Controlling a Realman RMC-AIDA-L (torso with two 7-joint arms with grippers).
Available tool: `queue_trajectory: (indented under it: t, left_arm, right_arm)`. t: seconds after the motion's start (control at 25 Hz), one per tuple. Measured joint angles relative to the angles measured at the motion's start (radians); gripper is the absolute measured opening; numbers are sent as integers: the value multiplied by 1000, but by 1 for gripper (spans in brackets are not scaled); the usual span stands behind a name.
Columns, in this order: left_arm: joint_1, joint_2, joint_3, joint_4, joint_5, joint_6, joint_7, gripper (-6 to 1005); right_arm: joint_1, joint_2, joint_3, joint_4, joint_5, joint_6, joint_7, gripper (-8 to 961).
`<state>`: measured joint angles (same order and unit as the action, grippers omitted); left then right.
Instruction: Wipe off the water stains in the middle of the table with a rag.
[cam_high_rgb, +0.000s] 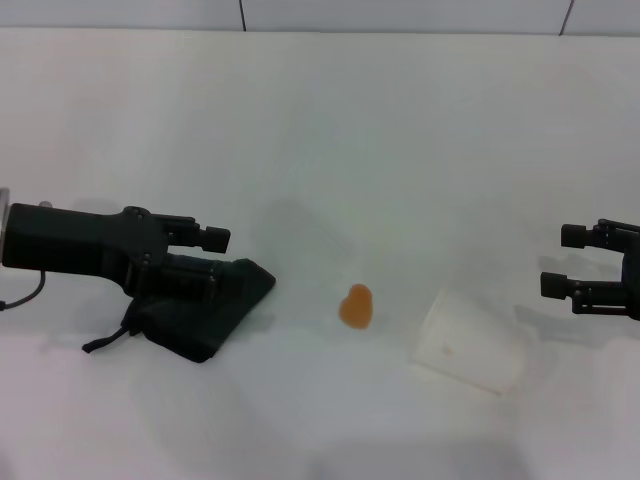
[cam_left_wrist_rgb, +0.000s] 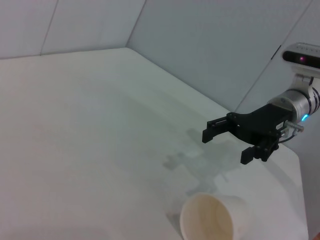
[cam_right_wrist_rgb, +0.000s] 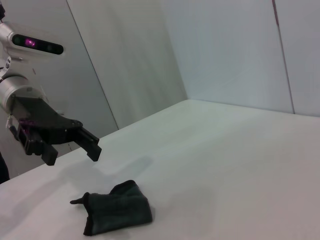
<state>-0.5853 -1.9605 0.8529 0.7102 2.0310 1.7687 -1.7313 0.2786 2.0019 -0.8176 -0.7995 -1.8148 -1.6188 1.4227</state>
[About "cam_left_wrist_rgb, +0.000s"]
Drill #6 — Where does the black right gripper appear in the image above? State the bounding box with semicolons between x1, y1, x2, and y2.
201;103;295;165

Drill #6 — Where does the white paper cup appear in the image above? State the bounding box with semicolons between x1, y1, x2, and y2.
179;191;248;240

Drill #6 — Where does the right gripper cable with plug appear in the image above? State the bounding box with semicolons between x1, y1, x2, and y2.
277;121;305;145

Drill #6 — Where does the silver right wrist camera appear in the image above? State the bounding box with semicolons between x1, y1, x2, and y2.
281;42;320;75

